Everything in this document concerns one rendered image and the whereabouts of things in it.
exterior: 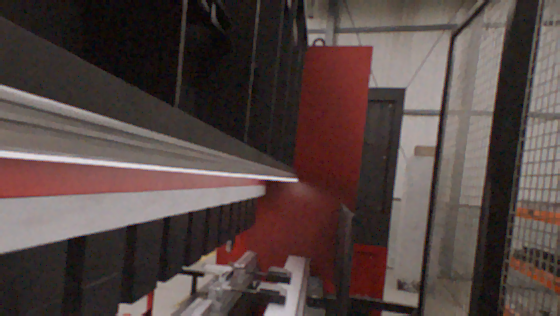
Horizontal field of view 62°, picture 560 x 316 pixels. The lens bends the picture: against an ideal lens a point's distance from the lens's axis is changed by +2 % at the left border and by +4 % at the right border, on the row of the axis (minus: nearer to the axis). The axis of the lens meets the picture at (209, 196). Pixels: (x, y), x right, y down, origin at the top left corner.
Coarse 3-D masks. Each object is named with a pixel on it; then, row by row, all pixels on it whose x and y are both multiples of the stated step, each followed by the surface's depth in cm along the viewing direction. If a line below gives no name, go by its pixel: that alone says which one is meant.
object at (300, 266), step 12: (288, 264) 249; (300, 264) 253; (300, 276) 221; (288, 288) 195; (300, 288) 198; (288, 300) 176; (300, 300) 177; (276, 312) 158; (288, 312) 160; (300, 312) 161
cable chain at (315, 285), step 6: (312, 282) 187; (318, 282) 188; (312, 288) 176; (318, 288) 177; (312, 294) 168; (318, 294) 168; (306, 300) 166; (312, 300) 165; (318, 300) 165; (318, 306) 165
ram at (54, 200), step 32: (0, 160) 49; (32, 160) 55; (0, 192) 50; (32, 192) 55; (64, 192) 62; (96, 192) 71; (128, 192) 83; (160, 192) 99; (192, 192) 124; (224, 192) 167; (256, 192) 252; (0, 224) 50; (32, 224) 56; (64, 224) 63; (96, 224) 72
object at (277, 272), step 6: (240, 270) 212; (270, 270) 204; (276, 270) 205; (282, 270) 207; (288, 270) 210; (270, 276) 203; (276, 276) 202; (282, 276) 202; (288, 276) 202; (276, 282) 203; (282, 282) 202; (288, 282) 201
